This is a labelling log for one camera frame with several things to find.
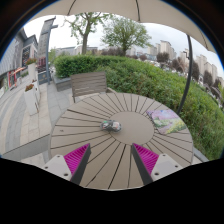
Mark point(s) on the thin leaning tree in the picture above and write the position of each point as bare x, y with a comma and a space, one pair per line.
84, 36

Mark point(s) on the grey shopfront building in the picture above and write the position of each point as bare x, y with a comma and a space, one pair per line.
16, 53

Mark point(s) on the round-crowned tree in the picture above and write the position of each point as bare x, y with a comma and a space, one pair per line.
125, 31

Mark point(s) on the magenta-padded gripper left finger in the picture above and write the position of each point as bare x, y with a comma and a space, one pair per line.
59, 166

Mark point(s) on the low white flower planter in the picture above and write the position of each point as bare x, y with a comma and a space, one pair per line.
31, 100

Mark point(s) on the green hedge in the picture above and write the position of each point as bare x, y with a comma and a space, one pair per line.
150, 83

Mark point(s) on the wooden slat chair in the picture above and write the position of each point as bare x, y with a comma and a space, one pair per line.
88, 83

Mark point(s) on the tall white flower planter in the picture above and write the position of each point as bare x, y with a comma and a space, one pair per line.
32, 70

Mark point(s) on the floral print mouse pad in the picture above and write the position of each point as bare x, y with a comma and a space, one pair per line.
166, 121

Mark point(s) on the distant apartment buildings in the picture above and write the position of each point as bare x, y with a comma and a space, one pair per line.
166, 50

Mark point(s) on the black curved parasol pole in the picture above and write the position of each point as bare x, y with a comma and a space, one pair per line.
188, 73

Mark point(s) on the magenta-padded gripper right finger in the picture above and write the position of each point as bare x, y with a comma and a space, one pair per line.
164, 166

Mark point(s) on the grey sign pillar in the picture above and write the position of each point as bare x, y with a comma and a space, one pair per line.
44, 43

